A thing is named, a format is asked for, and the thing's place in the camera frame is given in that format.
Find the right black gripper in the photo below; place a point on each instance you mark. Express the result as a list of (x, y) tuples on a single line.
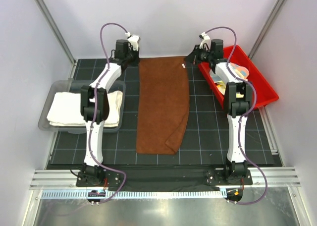
[(193, 58)]

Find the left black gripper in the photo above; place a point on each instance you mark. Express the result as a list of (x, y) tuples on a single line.
[(136, 53)]

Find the brown towel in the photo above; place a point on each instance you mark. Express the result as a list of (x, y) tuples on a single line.
[(164, 104)]

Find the large white towel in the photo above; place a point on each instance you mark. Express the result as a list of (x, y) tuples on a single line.
[(65, 110)]

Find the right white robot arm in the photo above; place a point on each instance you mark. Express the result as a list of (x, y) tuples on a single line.
[(236, 103)]

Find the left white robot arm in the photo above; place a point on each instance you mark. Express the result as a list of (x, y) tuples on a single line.
[(94, 107)]

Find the patterned white cloth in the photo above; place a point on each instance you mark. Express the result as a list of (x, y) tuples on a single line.
[(221, 75)]

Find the clear plastic tray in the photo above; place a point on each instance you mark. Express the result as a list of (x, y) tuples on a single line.
[(74, 86)]

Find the red plastic bin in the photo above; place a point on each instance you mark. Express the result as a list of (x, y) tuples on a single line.
[(265, 93)]

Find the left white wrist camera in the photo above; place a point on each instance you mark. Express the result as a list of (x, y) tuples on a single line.
[(133, 40)]

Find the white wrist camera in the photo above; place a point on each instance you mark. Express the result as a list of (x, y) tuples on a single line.
[(205, 38), (133, 40)]

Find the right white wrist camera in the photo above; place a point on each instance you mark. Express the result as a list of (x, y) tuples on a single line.
[(205, 38)]

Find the left aluminium frame post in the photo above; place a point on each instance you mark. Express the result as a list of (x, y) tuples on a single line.
[(52, 24)]

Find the aluminium frame post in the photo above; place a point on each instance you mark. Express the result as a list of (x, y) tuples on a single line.
[(52, 24), (279, 4)]

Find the right aluminium frame post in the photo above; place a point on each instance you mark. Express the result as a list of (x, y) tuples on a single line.
[(279, 4)]

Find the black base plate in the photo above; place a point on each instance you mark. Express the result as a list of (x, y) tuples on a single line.
[(161, 178)]

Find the slotted metal rail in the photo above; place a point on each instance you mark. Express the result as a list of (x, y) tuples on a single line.
[(98, 194)]

